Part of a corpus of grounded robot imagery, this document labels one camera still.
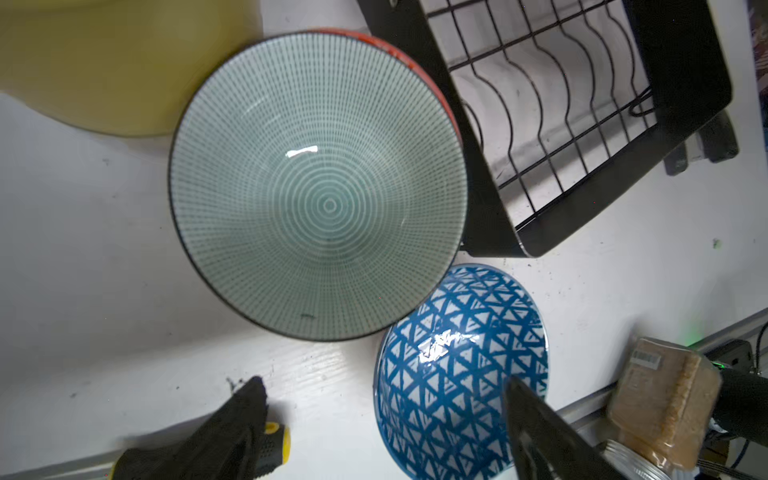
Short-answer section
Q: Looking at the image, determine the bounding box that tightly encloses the glass jar of grains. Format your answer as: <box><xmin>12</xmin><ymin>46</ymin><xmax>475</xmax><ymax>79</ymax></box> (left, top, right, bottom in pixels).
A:
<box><xmin>603</xmin><ymin>337</ymin><xmax>722</xmax><ymax>479</ymax></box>

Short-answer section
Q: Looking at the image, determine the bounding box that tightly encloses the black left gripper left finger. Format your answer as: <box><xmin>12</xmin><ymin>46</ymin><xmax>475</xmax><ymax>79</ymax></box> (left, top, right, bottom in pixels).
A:
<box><xmin>145</xmin><ymin>376</ymin><xmax>269</xmax><ymax>479</ymax></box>

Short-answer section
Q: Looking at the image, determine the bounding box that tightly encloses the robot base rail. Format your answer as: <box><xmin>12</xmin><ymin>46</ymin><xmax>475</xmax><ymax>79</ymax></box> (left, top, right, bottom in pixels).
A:
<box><xmin>0</xmin><ymin>308</ymin><xmax>768</xmax><ymax>480</ymax></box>

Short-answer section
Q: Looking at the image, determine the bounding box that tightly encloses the teal patterned ceramic bowl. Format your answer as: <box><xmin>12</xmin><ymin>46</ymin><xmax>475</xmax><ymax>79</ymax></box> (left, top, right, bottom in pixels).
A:
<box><xmin>168</xmin><ymin>29</ymin><xmax>468</xmax><ymax>342</ymax></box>

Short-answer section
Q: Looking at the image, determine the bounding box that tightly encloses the yellow marker cup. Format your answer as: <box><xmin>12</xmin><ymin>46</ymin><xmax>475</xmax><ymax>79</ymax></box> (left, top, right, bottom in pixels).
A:
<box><xmin>1</xmin><ymin>0</ymin><xmax>263</xmax><ymax>137</ymax></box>

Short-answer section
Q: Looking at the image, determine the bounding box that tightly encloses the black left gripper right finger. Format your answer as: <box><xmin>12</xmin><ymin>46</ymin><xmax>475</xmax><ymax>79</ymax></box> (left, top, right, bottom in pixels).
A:
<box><xmin>503</xmin><ymin>376</ymin><xmax>622</xmax><ymax>479</ymax></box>

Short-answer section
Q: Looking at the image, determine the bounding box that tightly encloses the blue triangle patterned bowl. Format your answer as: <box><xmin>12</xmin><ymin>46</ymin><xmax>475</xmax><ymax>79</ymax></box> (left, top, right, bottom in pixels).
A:
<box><xmin>373</xmin><ymin>264</ymin><xmax>549</xmax><ymax>479</ymax></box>

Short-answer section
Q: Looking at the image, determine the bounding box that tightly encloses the yellow black handled screwdriver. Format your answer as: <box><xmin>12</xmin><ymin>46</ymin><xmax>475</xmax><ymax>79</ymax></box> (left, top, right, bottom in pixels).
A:
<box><xmin>108</xmin><ymin>422</ymin><xmax>291</xmax><ymax>479</ymax></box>

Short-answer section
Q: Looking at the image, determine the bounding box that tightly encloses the black wire dish rack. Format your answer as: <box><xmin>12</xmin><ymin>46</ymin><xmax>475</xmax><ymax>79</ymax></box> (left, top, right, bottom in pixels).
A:
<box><xmin>360</xmin><ymin>1</ymin><xmax>732</xmax><ymax>257</ymax></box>

